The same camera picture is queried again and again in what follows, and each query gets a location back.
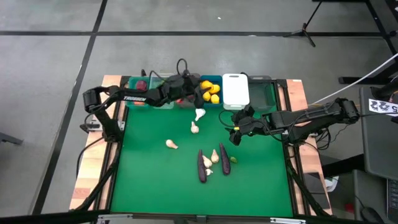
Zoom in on white plastic bin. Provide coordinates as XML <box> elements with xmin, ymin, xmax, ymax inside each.
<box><xmin>221</xmin><ymin>73</ymin><xmax>251</xmax><ymax>111</ymax></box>

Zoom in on black desk frame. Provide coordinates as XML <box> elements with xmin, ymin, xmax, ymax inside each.
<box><xmin>312</xmin><ymin>0</ymin><xmax>398</xmax><ymax>85</ymax></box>

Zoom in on black arm base cable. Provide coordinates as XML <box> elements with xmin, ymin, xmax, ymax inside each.
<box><xmin>75</xmin><ymin>136</ymin><xmax>105</xmax><ymax>180</ymax></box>

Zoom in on grey translucent plastic bin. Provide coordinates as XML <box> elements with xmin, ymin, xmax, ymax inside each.
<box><xmin>174</xmin><ymin>73</ymin><xmax>201</xmax><ymax>110</ymax></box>

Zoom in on green table mat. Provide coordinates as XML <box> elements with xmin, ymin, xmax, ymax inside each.
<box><xmin>110</xmin><ymin>82</ymin><xmax>295</xmax><ymax>218</ymax></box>

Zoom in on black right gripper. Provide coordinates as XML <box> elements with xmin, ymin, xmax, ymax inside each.
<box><xmin>229</xmin><ymin>105</ymin><xmax>271</xmax><ymax>146</ymax></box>

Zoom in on grey desk panel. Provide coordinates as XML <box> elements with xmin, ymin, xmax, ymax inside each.
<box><xmin>359</xmin><ymin>86</ymin><xmax>398</xmax><ymax>181</ymax></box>

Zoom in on black aluminium table frame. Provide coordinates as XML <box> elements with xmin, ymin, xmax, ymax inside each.
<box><xmin>0</xmin><ymin>74</ymin><xmax>398</xmax><ymax>224</ymax></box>

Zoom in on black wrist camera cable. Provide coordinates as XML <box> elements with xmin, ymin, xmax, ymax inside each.
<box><xmin>175</xmin><ymin>57</ymin><xmax>189</xmax><ymax>76</ymax></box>

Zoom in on dark grey plastic bin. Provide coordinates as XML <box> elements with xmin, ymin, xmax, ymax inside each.
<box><xmin>248</xmin><ymin>75</ymin><xmax>277</xmax><ymax>113</ymax></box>

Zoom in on white printed paper tag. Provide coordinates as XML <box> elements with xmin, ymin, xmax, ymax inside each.
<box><xmin>368</xmin><ymin>98</ymin><xmax>398</xmax><ymax>117</ymax></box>

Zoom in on white small object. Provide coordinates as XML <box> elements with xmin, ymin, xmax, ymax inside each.
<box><xmin>325</xmin><ymin>175</ymin><xmax>340</xmax><ymax>192</ymax></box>

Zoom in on white cable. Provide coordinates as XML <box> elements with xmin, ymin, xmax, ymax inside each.
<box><xmin>309</xmin><ymin>52</ymin><xmax>398</xmax><ymax>105</ymax></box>

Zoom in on teal green plastic bin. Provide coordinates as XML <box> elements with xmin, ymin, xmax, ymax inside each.
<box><xmin>127</xmin><ymin>76</ymin><xmax>156</xmax><ymax>110</ymax></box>

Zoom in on blue plastic bin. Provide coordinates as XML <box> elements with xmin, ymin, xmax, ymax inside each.
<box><xmin>198</xmin><ymin>74</ymin><xmax>224</xmax><ymax>109</ymax></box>

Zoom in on black computer mouse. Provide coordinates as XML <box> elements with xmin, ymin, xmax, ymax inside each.
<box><xmin>360</xmin><ymin>207</ymin><xmax>386</xmax><ymax>224</ymax></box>

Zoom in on silver frame bracket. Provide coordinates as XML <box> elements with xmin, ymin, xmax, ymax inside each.
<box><xmin>97</xmin><ymin>213</ymin><xmax>134</xmax><ymax>224</ymax></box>
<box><xmin>269</xmin><ymin>217</ymin><xmax>307</xmax><ymax>224</ymax></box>

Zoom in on dark keyboard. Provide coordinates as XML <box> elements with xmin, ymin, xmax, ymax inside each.
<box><xmin>386</xmin><ymin>179</ymin><xmax>398</xmax><ymax>222</ymax></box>

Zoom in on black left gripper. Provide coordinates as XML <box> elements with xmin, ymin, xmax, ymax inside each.
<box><xmin>160</xmin><ymin>73</ymin><xmax>205</xmax><ymax>109</ymax></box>

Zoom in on purple eggplant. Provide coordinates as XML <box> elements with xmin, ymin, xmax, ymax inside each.
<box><xmin>197</xmin><ymin>149</ymin><xmax>208</xmax><ymax>184</ymax></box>
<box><xmin>218</xmin><ymin>142</ymin><xmax>232</xmax><ymax>177</ymax></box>

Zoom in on grey furniture leg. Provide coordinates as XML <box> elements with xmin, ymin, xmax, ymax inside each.
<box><xmin>0</xmin><ymin>131</ymin><xmax>24</xmax><ymax>146</ymax></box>

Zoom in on black tripod stand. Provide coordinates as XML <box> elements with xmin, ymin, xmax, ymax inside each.
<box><xmin>282</xmin><ymin>0</ymin><xmax>324</xmax><ymax>48</ymax></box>

